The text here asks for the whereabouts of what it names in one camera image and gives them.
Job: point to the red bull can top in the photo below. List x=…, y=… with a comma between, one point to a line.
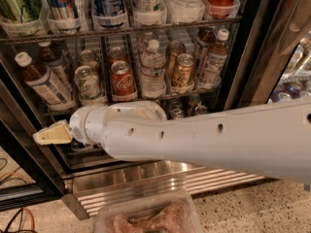
x=63, y=9

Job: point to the gold can front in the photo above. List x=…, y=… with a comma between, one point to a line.
x=182, y=70

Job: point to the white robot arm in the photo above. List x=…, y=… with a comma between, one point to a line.
x=271, y=140

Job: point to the fridge sliding door frame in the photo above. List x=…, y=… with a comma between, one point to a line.
x=268, y=33

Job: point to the tea bottle white cap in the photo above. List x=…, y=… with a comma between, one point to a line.
x=214, y=60
x=42, y=80

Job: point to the clear water bottle middle shelf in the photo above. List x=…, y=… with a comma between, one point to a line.
x=152, y=70

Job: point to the clear water bottle top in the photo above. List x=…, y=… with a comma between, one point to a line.
x=184, y=10

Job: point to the gold can behind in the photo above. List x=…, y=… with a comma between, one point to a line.
x=173, y=49

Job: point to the stainless fridge bottom grille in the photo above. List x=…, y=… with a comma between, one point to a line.
x=88, y=191

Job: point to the red cola can behind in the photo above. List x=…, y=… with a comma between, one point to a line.
x=117, y=54

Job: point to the green white soda can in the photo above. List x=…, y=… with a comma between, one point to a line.
x=87, y=82

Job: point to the clear plastic food container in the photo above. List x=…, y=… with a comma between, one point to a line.
x=170, y=212

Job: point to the tea bottle behind right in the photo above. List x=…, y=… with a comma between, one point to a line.
x=204, y=38

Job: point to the gold can bottom right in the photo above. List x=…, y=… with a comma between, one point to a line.
x=201, y=110

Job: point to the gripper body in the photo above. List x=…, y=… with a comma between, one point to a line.
x=79, y=124

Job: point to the silver can behind green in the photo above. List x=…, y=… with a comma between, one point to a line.
x=90, y=58

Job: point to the silver green can bottom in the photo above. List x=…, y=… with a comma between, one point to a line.
x=177, y=114

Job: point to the red cola can front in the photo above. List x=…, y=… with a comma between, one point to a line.
x=122, y=78

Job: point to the tea bottle behind left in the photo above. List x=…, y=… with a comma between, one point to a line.
x=56, y=59

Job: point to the green can top shelf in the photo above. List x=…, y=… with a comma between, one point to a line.
x=20, y=11

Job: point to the gold can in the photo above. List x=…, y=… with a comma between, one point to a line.
x=182, y=70
x=201, y=110
x=173, y=49

